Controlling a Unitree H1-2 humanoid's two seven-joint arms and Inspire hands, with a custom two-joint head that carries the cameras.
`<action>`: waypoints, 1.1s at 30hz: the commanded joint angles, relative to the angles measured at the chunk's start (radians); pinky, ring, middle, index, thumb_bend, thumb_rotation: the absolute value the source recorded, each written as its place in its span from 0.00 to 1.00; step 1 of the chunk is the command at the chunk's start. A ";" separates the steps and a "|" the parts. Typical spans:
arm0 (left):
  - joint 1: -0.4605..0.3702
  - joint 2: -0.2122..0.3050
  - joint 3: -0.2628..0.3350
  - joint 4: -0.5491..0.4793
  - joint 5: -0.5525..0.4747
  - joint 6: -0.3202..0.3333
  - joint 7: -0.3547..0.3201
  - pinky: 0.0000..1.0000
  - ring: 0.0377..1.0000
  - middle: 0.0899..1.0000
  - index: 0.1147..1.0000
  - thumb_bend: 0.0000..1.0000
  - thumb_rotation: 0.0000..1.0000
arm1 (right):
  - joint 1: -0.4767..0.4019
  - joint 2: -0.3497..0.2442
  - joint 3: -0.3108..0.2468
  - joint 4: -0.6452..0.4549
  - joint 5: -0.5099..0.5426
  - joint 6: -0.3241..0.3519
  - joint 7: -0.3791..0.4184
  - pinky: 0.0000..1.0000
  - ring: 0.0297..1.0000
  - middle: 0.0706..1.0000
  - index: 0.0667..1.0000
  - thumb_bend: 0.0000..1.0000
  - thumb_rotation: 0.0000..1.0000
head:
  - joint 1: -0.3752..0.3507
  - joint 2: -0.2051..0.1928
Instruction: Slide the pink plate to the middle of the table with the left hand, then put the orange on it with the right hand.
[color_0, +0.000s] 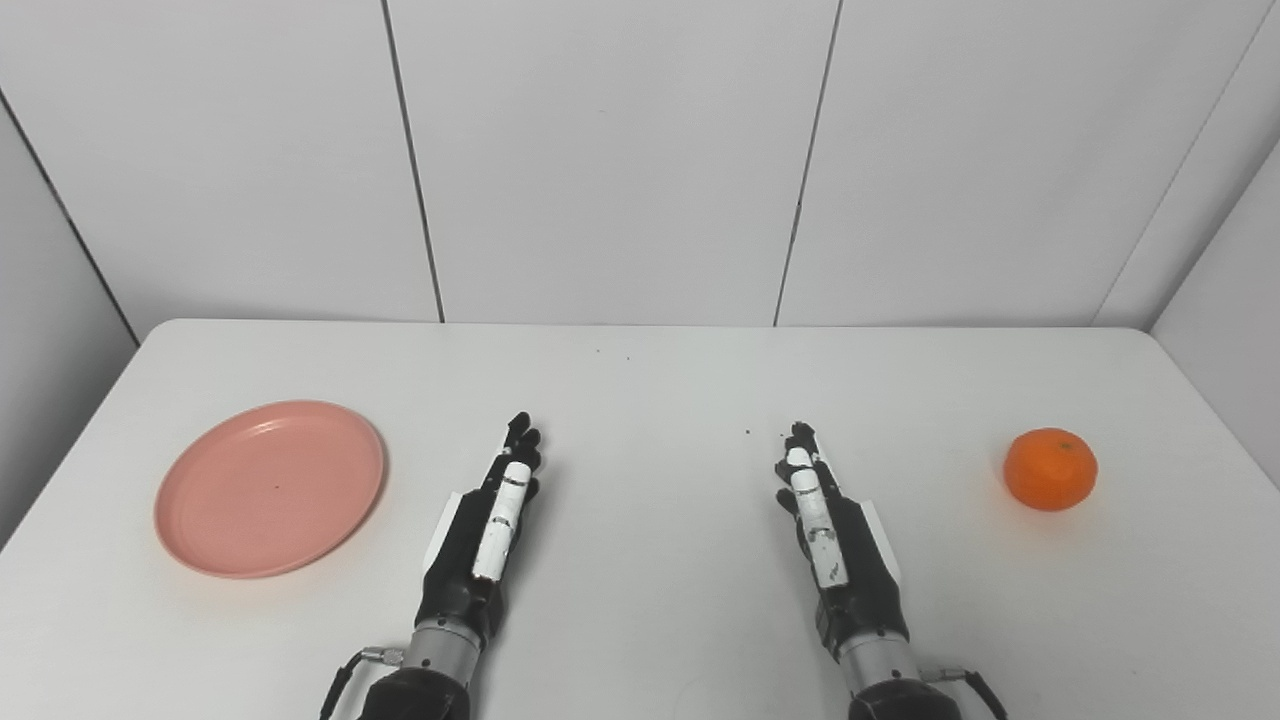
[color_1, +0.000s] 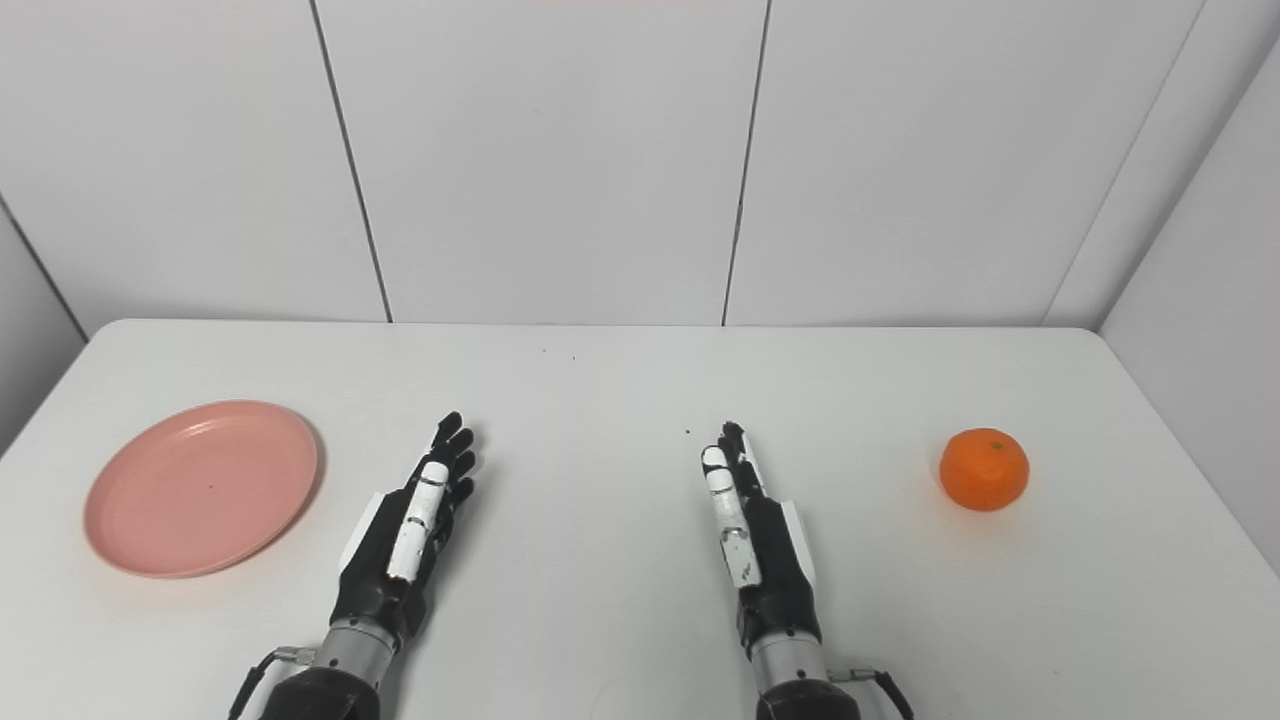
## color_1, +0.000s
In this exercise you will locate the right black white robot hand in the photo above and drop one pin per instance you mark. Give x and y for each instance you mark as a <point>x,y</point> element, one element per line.
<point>770,560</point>

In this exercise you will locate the orange fruit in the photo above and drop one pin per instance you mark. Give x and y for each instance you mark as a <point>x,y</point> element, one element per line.
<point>984,469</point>

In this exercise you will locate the pink round plate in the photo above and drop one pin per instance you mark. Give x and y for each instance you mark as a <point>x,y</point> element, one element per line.
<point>200,488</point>

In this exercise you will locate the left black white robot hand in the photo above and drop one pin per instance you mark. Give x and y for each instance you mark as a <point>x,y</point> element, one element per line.
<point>385,560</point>

